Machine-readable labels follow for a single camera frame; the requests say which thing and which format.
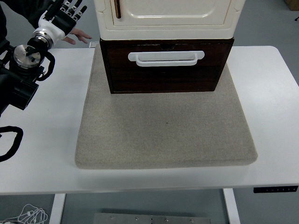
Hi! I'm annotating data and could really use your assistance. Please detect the beige fabric mat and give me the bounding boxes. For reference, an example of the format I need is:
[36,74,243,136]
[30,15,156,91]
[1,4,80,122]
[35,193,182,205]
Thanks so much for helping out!
[74,44,258,170]

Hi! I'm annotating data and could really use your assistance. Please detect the black table control panel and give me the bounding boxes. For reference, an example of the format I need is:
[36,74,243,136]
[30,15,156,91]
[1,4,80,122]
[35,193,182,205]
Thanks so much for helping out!
[253,185,299,194]

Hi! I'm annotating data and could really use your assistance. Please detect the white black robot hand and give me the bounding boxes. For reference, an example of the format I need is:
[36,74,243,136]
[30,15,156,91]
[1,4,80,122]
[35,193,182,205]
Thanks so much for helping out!
[37,0,88,44]

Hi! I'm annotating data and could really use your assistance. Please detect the cream plastic cabinet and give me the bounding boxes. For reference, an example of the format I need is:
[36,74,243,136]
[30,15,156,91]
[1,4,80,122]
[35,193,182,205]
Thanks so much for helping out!
[93,0,246,41]

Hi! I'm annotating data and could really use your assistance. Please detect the white table leg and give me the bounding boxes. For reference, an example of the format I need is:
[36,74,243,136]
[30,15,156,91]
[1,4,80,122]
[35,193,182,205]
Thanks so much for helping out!
[49,193,66,224]
[222,188,241,224]

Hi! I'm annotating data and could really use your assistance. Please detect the dark drawer with white handle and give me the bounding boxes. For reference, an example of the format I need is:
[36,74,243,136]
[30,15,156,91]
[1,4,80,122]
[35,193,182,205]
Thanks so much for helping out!
[102,42,231,70]

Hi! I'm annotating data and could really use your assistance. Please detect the dark wooden drawer housing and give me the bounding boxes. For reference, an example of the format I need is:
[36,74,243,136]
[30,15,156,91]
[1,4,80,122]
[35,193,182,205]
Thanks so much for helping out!
[100,36,235,94]

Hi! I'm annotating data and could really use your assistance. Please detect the brown cardboard box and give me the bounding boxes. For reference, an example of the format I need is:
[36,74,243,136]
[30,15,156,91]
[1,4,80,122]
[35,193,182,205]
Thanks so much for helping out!
[283,0,299,11]

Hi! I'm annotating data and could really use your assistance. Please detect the white cable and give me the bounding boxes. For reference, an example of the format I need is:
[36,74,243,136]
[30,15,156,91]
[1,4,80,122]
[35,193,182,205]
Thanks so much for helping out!
[0,203,49,224]

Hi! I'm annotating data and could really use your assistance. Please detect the person's hand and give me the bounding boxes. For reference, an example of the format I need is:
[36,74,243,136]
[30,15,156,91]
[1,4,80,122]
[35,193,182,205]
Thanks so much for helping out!
[62,28,92,45]

